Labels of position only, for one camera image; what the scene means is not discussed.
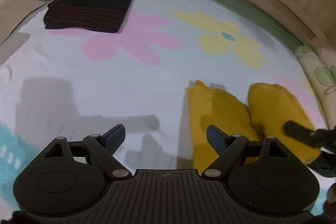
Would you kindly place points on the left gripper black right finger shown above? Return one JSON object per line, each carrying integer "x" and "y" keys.
{"x": 234, "y": 150}

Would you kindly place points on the mustard yellow knit sweater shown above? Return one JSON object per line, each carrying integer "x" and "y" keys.
{"x": 269, "y": 107}

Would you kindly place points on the floral bed sheet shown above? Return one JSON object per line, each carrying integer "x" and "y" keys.
{"x": 76, "y": 82}

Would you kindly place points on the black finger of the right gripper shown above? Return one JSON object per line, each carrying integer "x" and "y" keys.
{"x": 312, "y": 138}

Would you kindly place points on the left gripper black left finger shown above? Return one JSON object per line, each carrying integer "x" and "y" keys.
{"x": 92, "y": 157}

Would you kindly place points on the folded floral quilt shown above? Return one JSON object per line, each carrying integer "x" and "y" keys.
{"x": 318, "y": 61}

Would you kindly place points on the dark striped folded garment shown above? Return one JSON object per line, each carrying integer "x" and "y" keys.
{"x": 94, "y": 15}

